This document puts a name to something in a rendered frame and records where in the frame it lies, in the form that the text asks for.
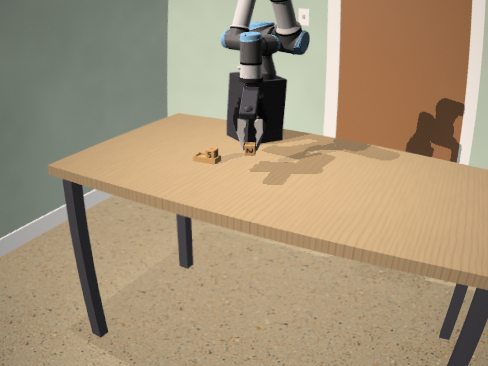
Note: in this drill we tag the tan wooden cube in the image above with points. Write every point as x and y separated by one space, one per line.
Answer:
249 149
211 152

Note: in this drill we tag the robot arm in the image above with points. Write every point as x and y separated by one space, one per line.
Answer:
255 50

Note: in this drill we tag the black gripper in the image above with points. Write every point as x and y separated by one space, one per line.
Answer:
260 122

